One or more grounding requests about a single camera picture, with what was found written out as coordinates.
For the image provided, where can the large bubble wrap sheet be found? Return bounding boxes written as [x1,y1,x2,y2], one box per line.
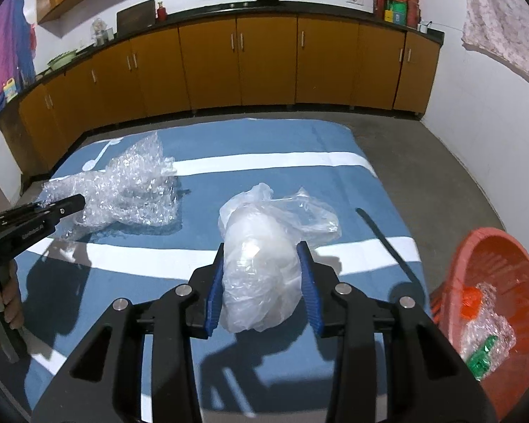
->
[39,132,181,243]

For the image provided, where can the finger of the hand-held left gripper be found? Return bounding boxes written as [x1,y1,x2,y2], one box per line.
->
[0,194,86,226]

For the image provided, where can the pink floral hanging cloth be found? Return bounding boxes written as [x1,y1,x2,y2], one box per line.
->
[462,0,529,89]

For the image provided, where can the black kitchen countertop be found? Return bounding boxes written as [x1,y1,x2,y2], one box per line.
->
[18,1,445,98]

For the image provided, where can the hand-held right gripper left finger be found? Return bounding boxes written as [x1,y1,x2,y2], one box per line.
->
[31,243,225,423]

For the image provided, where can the white plastic bag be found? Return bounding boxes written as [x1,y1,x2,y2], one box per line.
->
[218,183,342,333]

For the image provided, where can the glass jar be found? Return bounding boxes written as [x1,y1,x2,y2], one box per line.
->
[90,18,107,47]

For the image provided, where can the blue hanging cloth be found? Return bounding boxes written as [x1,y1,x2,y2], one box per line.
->
[11,0,36,89]

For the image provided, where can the green basin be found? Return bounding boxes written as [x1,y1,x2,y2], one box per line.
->
[48,49,78,71]

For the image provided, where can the person's left hand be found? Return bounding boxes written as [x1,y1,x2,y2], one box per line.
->
[0,259,26,330]

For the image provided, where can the wooden base cabinets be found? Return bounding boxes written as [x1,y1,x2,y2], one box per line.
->
[0,11,442,186]

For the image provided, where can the brown cutting board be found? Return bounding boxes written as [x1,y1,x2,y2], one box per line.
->
[117,0,156,31]

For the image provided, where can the red plastic basket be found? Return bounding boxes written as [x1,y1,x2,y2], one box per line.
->
[430,228,529,421]

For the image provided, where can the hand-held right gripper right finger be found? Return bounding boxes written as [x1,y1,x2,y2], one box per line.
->
[296,241,499,423]

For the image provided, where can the small bubble wrap piece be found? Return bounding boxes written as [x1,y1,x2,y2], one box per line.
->
[461,282,516,373]

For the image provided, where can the blue white striped blanket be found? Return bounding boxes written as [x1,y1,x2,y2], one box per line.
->
[15,117,421,423]

